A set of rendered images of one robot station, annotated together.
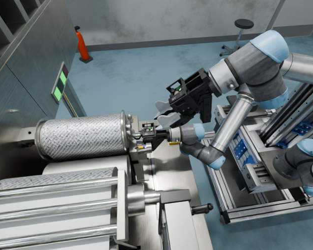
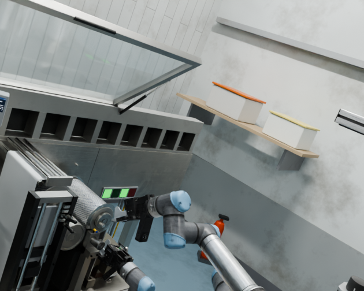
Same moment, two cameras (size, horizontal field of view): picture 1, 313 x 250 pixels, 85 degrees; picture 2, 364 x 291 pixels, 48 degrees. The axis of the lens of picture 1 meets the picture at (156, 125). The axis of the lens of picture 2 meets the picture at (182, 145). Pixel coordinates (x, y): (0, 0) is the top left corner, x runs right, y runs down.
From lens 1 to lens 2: 1.34 m
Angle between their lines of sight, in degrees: 54
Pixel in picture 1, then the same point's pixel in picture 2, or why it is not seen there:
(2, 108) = (74, 157)
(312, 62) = (221, 249)
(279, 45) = (175, 194)
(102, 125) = (95, 198)
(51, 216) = (44, 165)
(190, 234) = (60, 195)
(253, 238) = not seen: outside the picture
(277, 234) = not seen: outside the picture
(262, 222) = not seen: outside the picture
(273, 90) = (167, 225)
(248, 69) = (161, 200)
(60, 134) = (75, 186)
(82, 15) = (247, 213)
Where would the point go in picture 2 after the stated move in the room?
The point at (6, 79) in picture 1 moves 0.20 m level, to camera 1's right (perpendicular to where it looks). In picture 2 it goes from (92, 152) to (112, 170)
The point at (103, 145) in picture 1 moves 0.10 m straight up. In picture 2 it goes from (82, 208) to (89, 186)
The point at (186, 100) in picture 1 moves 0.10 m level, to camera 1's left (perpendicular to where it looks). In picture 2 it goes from (131, 202) to (118, 189)
